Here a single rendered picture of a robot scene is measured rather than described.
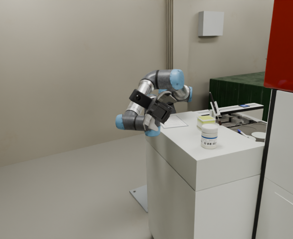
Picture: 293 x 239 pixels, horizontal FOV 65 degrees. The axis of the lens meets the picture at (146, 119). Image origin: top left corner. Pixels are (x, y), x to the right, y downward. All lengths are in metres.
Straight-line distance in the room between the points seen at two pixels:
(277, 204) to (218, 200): 0.25
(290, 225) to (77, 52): 2.87
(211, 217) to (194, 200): 0.15
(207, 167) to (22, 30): 2.69
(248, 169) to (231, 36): 3.83
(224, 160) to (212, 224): 0.32
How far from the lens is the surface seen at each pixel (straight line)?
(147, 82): 1.32
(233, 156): 1.06
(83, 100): 3.33
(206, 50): 4.36
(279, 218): 1.23
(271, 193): 1.21
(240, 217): 1.29
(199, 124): 1.26
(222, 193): 1.12
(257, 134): 1.46
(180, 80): 1.34
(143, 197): 2.33
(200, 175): 0.99
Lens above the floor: 1.41
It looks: 18 degrees down
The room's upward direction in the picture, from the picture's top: 2 degrees counter-clockwise
